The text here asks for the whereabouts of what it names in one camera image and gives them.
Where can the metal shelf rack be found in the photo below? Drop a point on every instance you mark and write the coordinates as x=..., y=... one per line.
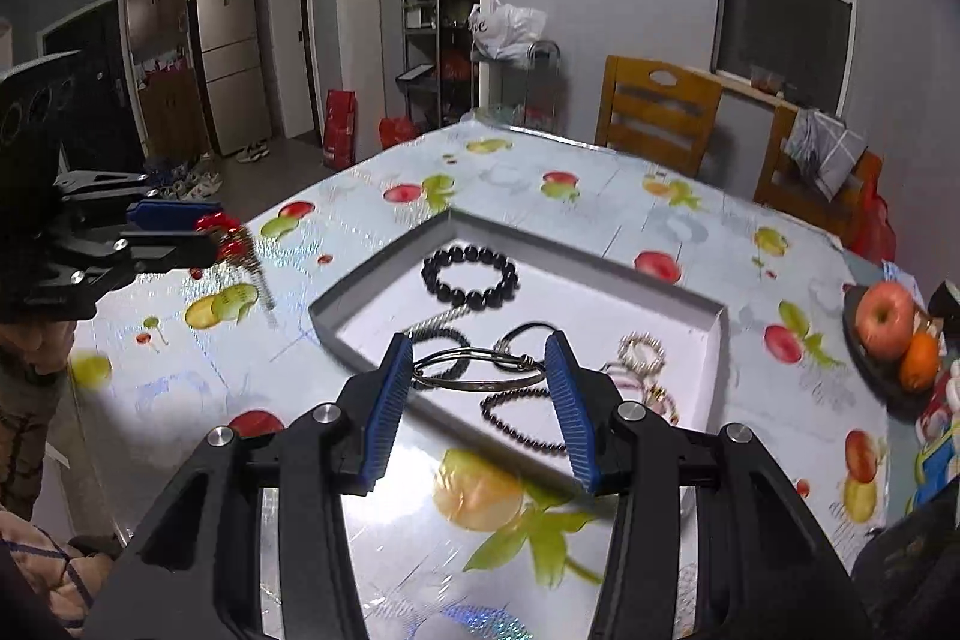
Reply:
x=439, y=48

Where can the red plastic bag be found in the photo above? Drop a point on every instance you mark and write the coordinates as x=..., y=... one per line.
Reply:
x=397, y=132

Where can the grey checked cloth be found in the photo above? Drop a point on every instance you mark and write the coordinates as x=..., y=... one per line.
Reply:
x=825, y=149

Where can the wooden chair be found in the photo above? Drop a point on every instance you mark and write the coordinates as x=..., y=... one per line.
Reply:
x=660, y=115
x=776, y=168

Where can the black fruit plate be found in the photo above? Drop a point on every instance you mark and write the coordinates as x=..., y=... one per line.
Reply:
x=862, y=362

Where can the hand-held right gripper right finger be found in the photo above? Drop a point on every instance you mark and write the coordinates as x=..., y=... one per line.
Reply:
x=574, y=415

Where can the round pearl hair clip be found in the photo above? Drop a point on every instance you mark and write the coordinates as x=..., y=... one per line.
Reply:
x=660, y=351

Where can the silver bangle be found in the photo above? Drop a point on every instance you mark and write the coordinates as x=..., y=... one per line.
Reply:
x=480, y=389

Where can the straight pearl hairpin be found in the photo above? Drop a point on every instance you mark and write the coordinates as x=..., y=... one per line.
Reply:
x=442, y=317

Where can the red paper bag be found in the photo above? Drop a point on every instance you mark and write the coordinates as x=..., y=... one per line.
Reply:
x=339, y=126

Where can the silver refrigerator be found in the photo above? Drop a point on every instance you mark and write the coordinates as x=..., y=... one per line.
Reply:
x=229, y=63

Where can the person's quilted clothing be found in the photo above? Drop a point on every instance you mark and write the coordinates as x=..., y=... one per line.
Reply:
x=45, y=572

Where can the grey cardboard box tray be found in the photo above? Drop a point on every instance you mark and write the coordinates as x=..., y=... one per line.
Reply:
x=585, y=302

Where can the orange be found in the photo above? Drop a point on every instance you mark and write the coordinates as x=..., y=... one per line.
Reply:
x=919, y=362

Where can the black bag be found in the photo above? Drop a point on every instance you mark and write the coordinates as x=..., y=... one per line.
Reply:
x=915, y=572

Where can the fruit printed tablecloth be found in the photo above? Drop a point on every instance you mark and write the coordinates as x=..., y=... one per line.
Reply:
x=600, y=197

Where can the white bottle blue label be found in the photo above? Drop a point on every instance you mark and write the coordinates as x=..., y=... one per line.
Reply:
x=937, y=445

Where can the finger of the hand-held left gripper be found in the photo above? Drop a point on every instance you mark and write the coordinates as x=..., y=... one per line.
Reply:
x=172, y=250
x=176, y=214

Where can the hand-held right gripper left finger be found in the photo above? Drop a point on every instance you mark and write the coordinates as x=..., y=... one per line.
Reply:
x=390, y=407

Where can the white plastic bag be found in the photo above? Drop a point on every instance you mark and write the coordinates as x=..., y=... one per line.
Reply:
x=510, y=29

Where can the pile of shoes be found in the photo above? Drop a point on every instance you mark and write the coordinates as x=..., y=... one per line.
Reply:
x=191, y=179

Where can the red apple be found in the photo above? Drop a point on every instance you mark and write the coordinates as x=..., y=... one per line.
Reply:
x=885, y=317

